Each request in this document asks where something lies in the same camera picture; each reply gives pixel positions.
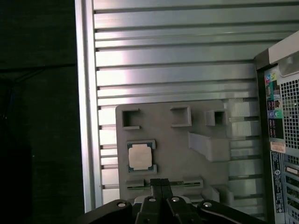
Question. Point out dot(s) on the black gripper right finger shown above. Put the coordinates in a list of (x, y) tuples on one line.
[(167, 186)]

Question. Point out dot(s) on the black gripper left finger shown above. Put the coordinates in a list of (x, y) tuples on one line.
[(155, 186)]

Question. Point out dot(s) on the silver topped CPU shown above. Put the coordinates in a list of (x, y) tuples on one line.
[(140, 157)]

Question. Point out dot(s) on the gray parts rack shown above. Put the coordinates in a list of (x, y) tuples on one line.
[(172, 151)]

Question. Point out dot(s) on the black PC case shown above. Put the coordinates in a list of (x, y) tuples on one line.
[(261, 163)]

